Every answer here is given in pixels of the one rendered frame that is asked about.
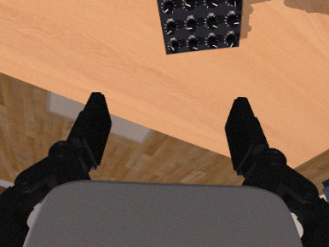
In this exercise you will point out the black knob box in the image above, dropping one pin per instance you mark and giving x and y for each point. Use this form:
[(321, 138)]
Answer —
[(218, 24)]

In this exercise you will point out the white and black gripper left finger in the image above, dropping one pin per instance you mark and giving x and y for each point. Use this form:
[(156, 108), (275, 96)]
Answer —
[(84, 148)]

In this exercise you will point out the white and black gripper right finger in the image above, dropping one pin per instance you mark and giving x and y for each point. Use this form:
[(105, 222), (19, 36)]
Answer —
[(266, 168)]

